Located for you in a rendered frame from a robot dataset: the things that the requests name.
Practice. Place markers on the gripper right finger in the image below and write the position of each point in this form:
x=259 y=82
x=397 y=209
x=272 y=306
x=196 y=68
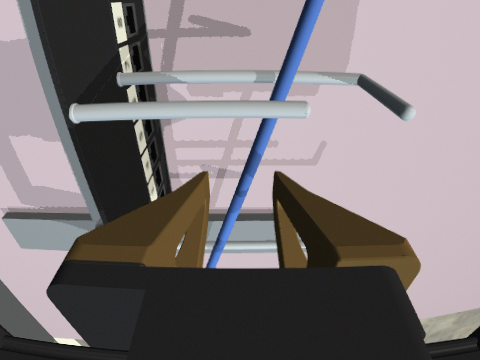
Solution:
x=333 y=236

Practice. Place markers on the dark grey metal rack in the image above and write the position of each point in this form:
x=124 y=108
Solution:
x=90 y=47

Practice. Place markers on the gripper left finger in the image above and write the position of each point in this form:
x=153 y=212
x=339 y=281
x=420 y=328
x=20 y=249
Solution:
x=151 y=233

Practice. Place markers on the thin dark blue cable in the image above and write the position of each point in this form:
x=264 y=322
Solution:
x=301 y=36

